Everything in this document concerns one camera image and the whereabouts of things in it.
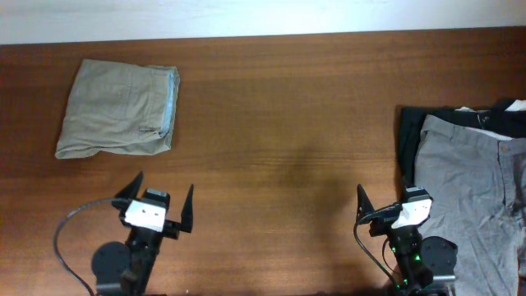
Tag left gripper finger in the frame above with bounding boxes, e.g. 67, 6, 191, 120
166, 184, 194, 234
112, 171, 144, 206

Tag khaki green shorts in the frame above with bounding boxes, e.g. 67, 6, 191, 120
55, 59, 180, 160

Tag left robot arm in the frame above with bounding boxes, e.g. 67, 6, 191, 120
91, 173, 194, 296

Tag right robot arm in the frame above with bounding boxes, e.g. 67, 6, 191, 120
353, 185, 458, 296

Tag grey shorts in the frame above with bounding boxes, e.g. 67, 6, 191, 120
414, 115, 525, 295

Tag black garment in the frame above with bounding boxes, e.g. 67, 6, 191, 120
397, 99, 525, 183

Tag white cloth piece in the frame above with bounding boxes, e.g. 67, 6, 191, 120
455, 99, 525, 112

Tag left black cable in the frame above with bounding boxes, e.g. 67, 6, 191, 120
53, 197, 128, 296

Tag black cable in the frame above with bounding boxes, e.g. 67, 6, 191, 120
53, 197, 128, 296
352, 203, 403, 289

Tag right black cable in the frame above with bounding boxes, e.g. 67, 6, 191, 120
352, 203, 403, 289

